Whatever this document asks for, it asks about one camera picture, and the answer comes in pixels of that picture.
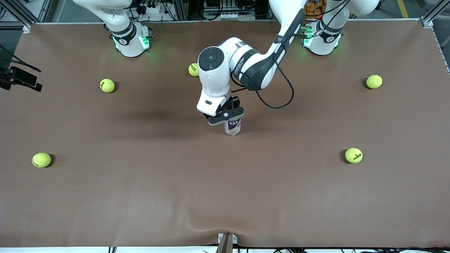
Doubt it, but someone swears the white and blue tennis can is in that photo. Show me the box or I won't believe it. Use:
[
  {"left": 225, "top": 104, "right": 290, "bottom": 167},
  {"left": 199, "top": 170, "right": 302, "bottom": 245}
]
[{"left": 224, "top": 117, "right": 242, "bottom": 136}]

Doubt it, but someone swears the white power strip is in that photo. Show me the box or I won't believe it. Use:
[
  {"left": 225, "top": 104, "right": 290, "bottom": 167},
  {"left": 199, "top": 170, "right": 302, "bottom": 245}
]
[{"left": 140, "top": 4, "right": 163, "bottom": 15}]

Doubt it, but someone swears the aluminium frame post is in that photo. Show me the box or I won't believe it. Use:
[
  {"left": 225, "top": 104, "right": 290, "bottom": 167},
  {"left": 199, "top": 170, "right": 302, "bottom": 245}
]
[
  {"left": 421, "top": 0, "right": 450, "bottom": 25},
  {"left": 3, "top": 0, "right": 53, "bottom": 27},
  {"left": 172, "top": 0, "right": 189, "bottom": 20}
]

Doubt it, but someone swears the white connector block row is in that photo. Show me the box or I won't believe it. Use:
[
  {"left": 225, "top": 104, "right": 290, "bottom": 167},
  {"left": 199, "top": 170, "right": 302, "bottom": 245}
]
[{"left": 217, "top": 12, "right": 256, "bottom": 21}]

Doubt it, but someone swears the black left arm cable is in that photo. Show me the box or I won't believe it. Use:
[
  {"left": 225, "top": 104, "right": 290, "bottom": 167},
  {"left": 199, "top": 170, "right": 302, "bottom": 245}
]
[{"left": 230, "top": 0, "right": 352, "bottom": 109}]

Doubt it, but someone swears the brown table mat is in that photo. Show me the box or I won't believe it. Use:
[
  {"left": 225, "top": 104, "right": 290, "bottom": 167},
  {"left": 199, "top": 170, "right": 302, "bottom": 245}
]
[{"left": 0, "top": 19, "right": 450, "bottom": 248}]

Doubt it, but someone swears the brown camera strut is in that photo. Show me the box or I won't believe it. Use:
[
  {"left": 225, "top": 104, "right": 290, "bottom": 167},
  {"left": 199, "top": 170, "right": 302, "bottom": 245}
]
[{"left": 215, "top": 234, "right": 233, "bottom": 253}]

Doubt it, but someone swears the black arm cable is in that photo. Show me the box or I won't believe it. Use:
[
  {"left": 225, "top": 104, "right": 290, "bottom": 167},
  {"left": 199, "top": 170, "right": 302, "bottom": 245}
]
[
  {"left": 0, "top": 45, "right": 42, "bottom": 73},
  {"left": 230, "top": 0, "right": 352, "bottom": 109}
]

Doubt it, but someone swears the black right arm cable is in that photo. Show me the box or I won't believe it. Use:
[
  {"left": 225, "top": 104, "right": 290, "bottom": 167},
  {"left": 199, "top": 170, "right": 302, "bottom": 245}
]
[{"left": 0, "top": 45, "right": 42, "bottom": 73}]

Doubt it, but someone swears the pile of orange objects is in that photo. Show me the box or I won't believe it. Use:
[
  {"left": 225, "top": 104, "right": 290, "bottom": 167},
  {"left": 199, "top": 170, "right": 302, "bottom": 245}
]
[{"left": 304, "top": 0, "right": 328, "bottom": 12}]

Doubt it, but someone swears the white metal edge bracket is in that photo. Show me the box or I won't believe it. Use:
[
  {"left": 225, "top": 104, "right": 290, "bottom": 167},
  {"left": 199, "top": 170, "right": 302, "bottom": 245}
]
[{"left": 218, "top": 233, "right": 238, "bottom": 245}]

